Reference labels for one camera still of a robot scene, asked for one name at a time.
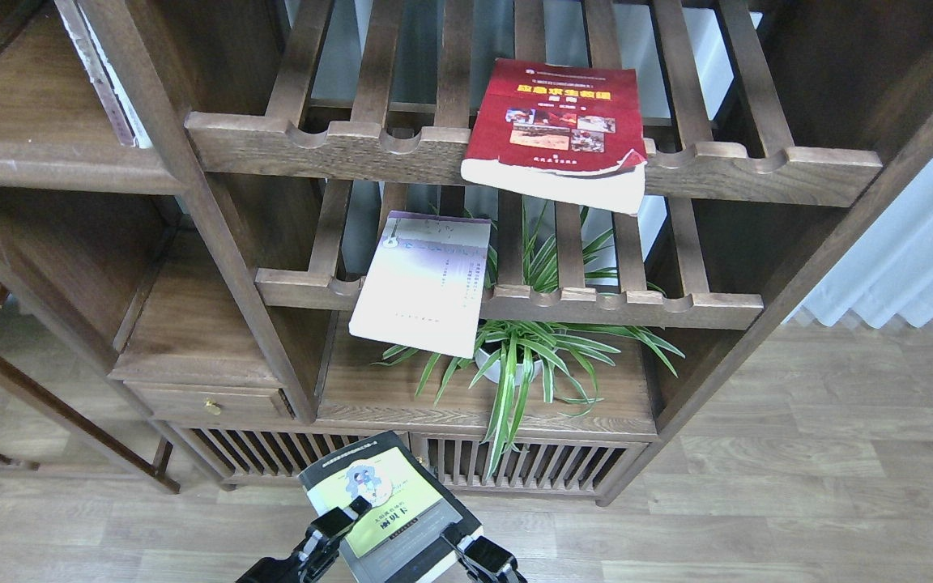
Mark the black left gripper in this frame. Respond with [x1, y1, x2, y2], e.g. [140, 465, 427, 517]
[236, 496, 528, 583]

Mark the green grey cover book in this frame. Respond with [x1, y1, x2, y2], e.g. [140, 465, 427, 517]
[299, 431, 483, 582]

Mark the white plant pot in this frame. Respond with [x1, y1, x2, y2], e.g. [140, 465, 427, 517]
[475, 340, 545, 386]

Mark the green spider plant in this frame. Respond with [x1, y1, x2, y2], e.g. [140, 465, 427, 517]
[375, 204, 685, 479]

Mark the white purple cover book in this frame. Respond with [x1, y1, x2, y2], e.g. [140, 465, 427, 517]
[349, 211, 492, 357]

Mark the dark wooden bookshelf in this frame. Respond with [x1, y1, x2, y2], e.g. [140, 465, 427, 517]
[0, 1, 933, 505]

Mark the wooden furniture at left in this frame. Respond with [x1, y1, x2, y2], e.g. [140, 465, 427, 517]
[0, 282, 189, 493]

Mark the red cover book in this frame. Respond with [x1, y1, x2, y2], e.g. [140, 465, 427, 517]
[460, 58, 647, 215]

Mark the upright white book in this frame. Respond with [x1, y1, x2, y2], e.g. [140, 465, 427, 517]
[55, 1, 153, 149]

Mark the white curtain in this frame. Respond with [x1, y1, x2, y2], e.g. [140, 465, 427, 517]
[790, 158, 933, 329]

